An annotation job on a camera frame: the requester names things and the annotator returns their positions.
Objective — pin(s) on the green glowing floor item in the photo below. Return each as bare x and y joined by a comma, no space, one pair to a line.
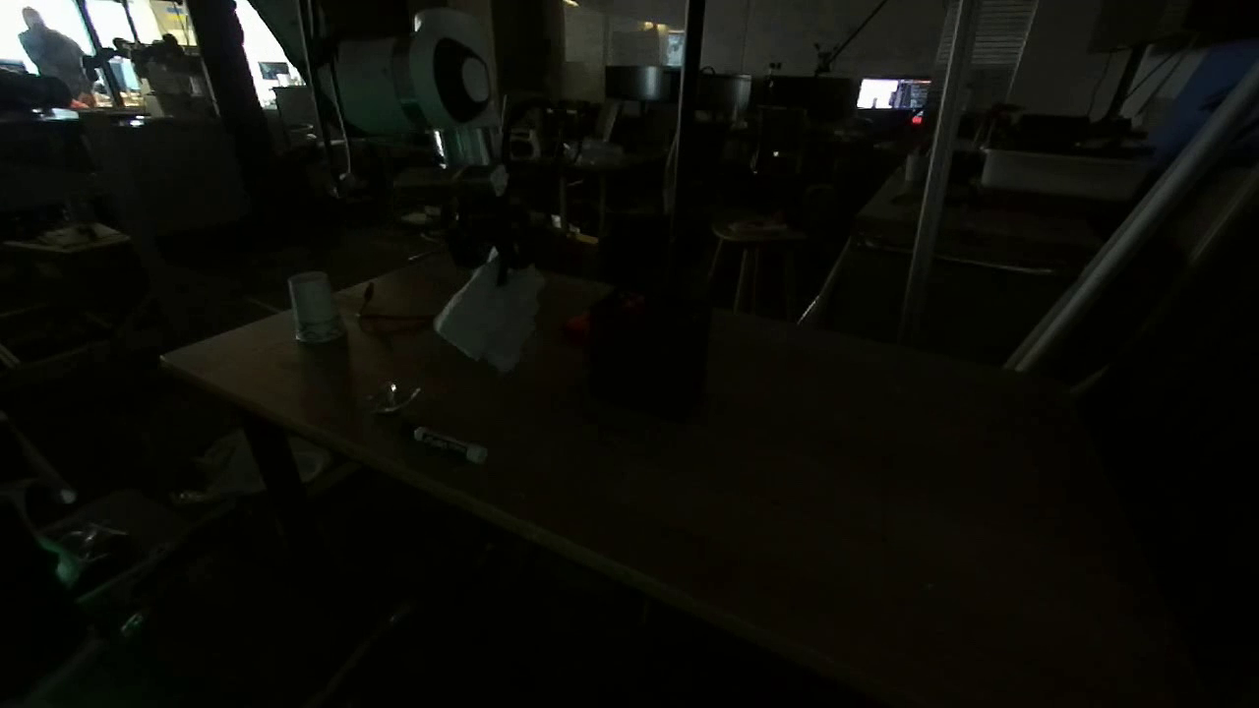
80,562

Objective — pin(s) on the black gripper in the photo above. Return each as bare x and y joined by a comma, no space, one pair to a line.
510,220

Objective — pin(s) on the slanted metal pole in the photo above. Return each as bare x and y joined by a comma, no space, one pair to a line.
1128,221

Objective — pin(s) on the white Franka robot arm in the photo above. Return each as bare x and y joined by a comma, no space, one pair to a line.
396,81

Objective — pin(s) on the person in background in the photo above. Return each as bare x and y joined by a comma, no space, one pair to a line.
56,57

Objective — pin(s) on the white towel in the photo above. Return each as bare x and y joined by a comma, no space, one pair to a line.
494,319

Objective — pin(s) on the dark table leg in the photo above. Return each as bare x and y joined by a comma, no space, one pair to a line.
278,473

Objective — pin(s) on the blue background object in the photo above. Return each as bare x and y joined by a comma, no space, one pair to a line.
1204,94

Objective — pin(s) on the black upright pole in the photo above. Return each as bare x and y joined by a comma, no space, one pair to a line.
687,133

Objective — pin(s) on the white cup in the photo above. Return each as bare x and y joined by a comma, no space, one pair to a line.
317,309

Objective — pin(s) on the lit computer monitor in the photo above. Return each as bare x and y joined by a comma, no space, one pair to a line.
894,94

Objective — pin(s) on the pale sheet on floor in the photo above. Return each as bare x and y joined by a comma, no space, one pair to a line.
236,469

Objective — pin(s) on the white marker pen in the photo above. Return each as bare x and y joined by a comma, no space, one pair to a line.
448,447

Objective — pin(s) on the white upright pole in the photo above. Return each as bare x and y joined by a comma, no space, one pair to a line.
934,170

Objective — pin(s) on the black basket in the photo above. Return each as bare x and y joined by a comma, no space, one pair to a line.
641,361

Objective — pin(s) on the round wooden stool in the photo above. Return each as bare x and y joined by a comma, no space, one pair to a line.
753,234

